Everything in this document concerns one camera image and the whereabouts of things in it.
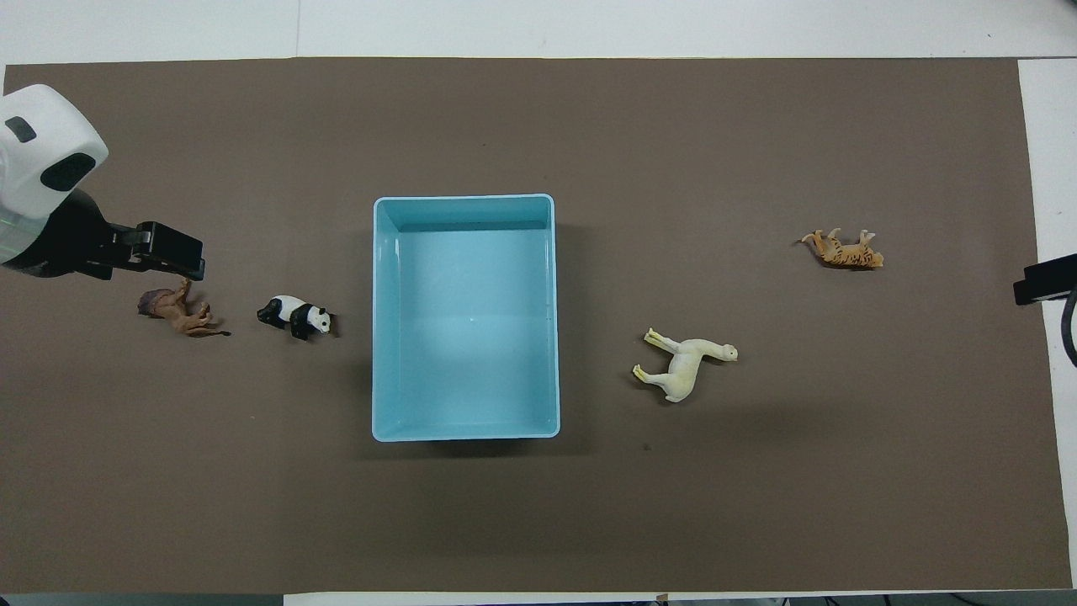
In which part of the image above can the light blue storage box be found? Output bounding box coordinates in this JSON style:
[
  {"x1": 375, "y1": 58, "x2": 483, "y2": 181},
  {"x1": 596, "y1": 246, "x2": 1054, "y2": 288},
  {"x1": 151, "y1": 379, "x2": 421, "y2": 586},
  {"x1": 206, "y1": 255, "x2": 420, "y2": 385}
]
[{"x1": 372, "y1": 194, "x2": 561, "y2": 443}]

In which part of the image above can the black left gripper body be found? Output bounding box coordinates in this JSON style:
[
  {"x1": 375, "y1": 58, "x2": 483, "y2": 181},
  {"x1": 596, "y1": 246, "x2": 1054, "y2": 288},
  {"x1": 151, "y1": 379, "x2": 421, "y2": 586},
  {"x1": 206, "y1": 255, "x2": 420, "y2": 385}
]
[{"x1": 4, "y1": 189, "x2": 141, "y2": 281}]

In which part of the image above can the brown table mat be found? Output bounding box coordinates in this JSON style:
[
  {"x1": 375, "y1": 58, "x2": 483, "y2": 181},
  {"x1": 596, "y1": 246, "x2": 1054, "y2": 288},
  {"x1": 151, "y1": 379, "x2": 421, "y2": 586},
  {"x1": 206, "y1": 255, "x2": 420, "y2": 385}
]
[{"x1": 0, "y1": 57, "x2": 1072, "y2": 595}]

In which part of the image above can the black white panda toy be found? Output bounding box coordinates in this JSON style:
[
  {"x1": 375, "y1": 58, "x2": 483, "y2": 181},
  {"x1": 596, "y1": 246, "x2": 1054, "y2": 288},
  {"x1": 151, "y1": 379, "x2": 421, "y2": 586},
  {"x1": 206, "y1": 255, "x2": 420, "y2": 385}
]
[{"x1": 257, "y1": 295, "x2": 337, "y2": 342}]

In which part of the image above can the brown lion toy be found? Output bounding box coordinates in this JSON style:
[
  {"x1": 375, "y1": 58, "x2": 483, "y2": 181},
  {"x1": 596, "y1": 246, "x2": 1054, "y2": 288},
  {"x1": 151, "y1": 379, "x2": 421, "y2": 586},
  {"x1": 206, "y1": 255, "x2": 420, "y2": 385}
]
[{"x1": 137, "y1": 279, "x2": 233, "y2": 338}]

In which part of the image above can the cream llama toy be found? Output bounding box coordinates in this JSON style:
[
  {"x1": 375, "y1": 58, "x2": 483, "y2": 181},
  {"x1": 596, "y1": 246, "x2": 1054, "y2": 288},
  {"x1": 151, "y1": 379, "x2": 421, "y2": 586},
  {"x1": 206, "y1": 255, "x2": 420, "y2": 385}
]
[{"x1": 633, "y1": 327, "x2": 740, "y2": 403}]

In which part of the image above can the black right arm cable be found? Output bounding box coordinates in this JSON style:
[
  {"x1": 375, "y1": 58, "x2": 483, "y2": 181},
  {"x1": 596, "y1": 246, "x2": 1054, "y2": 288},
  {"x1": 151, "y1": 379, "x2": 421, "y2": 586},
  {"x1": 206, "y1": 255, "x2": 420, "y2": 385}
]
[{"x1": 1061, "y1": 286, "x2": 1077, "y2": 368}]

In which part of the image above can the orange striped tiger toy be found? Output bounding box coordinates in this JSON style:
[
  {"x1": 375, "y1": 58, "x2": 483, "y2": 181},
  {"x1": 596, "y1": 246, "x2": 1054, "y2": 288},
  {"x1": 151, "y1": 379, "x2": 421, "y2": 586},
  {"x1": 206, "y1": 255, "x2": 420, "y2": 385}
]
[{"x1": 797, "y1": 227, "x2": 885, "y2": 270}]

